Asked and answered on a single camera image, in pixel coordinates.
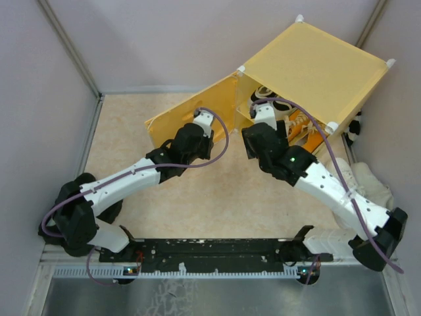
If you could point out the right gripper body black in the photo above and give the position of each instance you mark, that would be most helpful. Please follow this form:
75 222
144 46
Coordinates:
281 130

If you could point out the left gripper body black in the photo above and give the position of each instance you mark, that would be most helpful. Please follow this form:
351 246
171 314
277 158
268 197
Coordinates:
204 143

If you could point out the orange sneaker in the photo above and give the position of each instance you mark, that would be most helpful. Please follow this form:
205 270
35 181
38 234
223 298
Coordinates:
295 122
307 136

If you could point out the black white sneaker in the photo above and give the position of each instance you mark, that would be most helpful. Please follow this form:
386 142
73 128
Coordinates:
261 92
283 108

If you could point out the yellow shoe cabinet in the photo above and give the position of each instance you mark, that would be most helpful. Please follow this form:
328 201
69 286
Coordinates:
328 77

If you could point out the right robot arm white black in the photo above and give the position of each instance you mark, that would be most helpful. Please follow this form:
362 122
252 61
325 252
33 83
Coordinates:
371 232

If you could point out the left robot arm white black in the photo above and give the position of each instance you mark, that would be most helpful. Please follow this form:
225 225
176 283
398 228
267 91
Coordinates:
85 209

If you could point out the black white striped slipper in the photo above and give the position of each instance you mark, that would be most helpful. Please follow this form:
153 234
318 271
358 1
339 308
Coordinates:
353 130

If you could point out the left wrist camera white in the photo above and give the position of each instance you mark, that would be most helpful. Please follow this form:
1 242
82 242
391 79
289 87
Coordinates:
204 119

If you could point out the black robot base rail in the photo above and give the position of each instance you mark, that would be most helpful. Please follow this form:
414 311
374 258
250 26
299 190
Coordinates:
244 255

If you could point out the grey cable duct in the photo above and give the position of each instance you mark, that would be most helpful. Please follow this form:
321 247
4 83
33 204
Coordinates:
102 272

